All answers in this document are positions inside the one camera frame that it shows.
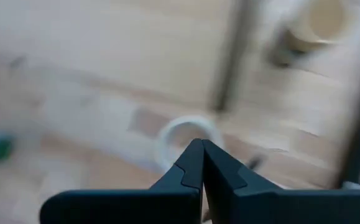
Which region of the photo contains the furikake seasoning glass jar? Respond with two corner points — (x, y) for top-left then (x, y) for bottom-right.
(268, 0), (354, 68)

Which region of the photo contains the white tape roll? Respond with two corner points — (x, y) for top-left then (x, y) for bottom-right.
(155, 114), (224, 174)

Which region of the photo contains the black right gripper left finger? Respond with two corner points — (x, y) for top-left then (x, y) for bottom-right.
(39, 138), (205, 224)

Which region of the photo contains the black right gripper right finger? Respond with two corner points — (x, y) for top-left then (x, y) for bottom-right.
(203, 139), (360, 224)

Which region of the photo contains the black metal wood-top shelf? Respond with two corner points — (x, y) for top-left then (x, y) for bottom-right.
(209, 0), (360, 189)

